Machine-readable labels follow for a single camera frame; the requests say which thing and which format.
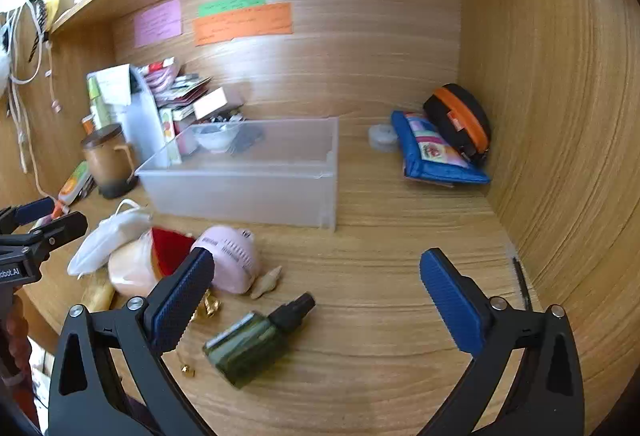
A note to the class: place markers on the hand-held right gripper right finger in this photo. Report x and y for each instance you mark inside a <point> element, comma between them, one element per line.
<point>450,301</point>

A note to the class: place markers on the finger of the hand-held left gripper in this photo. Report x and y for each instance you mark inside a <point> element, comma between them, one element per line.
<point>62,228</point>
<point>30,211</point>

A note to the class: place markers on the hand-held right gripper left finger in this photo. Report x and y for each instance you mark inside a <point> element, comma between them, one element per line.
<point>182,301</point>

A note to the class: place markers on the gold foil ornament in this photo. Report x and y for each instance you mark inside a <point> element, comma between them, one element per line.
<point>210,306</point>

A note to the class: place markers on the white face mask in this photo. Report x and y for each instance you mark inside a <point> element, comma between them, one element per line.
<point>107,236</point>

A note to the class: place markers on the red fabric pouch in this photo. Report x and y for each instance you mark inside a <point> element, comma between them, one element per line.
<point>170,248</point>

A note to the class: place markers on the beige tape roll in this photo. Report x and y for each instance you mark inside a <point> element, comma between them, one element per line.
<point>127,268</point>

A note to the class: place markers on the pink round gadget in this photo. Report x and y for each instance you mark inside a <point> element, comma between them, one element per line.
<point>232,256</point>

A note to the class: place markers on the green dropper bottle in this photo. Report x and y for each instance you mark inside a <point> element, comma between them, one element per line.
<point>245,346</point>

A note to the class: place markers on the clear plastic storage bin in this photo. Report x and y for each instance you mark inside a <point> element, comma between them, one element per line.
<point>240,196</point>

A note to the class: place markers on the wooden desktop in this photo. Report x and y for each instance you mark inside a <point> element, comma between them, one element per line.
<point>375,291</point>

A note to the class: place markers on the orange white glue tube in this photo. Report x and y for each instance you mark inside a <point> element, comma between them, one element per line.
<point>75,183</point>

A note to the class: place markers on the small gold bell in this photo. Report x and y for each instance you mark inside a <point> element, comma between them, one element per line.
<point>187,370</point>

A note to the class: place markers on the brown jar with lid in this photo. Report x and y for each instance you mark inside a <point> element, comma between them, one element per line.
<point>107,166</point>

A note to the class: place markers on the beige seashell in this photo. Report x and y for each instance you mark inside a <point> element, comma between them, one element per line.
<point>265,285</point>

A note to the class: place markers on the light green tube bottle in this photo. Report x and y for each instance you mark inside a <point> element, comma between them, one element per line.
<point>96,101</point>

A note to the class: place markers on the white translucent file holder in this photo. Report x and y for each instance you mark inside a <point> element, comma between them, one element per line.
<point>142,126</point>

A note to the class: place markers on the fruit print carton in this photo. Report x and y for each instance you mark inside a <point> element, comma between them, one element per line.
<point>167,131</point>

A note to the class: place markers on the blue patchwork pouch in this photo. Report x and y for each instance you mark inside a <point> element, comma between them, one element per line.
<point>435,156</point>

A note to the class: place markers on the white folded papers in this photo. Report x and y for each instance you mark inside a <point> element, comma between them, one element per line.
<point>110,84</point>

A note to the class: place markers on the bowl of beads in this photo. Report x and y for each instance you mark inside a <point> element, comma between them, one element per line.
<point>215,136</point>

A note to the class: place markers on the round white container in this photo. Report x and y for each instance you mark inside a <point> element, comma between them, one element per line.
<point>382,137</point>

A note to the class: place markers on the stack of books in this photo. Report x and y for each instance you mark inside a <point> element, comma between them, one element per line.
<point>185,91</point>

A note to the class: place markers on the black orange zipper case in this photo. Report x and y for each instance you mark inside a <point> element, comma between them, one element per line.
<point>457,116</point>

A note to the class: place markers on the white cardboard box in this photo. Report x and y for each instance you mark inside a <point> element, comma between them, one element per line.
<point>215,102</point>

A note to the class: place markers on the pink paper note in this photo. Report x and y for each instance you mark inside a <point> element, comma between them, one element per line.
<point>157,22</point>

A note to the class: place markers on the orange paper note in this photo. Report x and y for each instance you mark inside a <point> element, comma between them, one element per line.
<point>242,25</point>

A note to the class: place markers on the green paper note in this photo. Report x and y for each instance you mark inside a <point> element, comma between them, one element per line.
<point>231,5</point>

